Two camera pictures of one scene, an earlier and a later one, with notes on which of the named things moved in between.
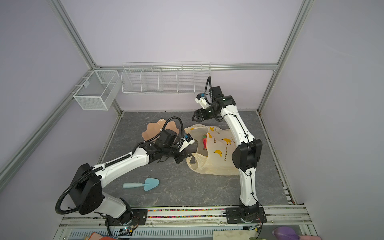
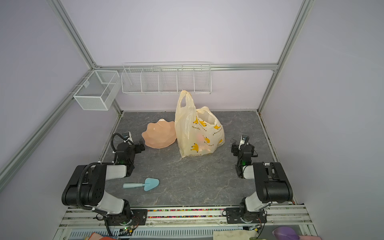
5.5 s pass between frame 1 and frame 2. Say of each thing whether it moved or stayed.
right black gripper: moved
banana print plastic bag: moved
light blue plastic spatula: stayed
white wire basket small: stayed
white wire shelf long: stayed
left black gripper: moved
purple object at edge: stayed
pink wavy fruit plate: stayed
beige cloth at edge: stayed
